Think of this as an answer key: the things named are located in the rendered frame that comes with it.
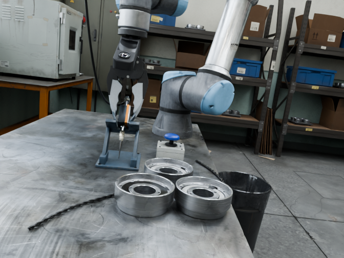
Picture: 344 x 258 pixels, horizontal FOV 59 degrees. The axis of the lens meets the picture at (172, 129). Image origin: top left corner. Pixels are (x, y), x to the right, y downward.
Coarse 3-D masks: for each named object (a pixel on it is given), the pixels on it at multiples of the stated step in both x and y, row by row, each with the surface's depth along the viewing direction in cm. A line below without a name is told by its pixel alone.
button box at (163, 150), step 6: (162, 144) 80; (168, 144) 79; (174, 144) 80; (180, 144) 82; (162, 150) 77; (168, 150) 77; (174, 150) 77; (180, 150) 77; (156, 156) 77; (162, 156) 77; (168, 156) 77; (174, 156) 77; (180, 156) 77
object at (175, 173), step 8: (152, 160) 68; (160, 160) 70; (168, 160) 70; (176, 160) 70; (144, 168) 64; (160, 168) 67; (168, 168) 68; (176, 168) 68; (184, 168) 69; (192, 168) 65; (168, 176) 60; (176, 176) 61; (184, 176) 62
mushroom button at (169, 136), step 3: (165, 135) 79; (168, 135) 79; (171, 135) 79; (174, 135) 79; (177, 135) 80; (165, 138) 79; (168, 138) 78; (171, 138) 78; (174, 138) 78; (177, 138) 78; (171, 141) 79
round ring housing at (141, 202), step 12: (120, 180) 56; (132, 180) 58; (144, 180) 59; (156, 180) 59; (168, 180) 57; (120, 192) 51; (132, 192) 53; (144, 192) 57; (156, 192) 54; (168, 192) 52; (120, 204) 51; (132, 204) 50; (144, 204) 49; (156, 204) 50; (168, 204) 52; (144, 216) 51; (156, 216) 51
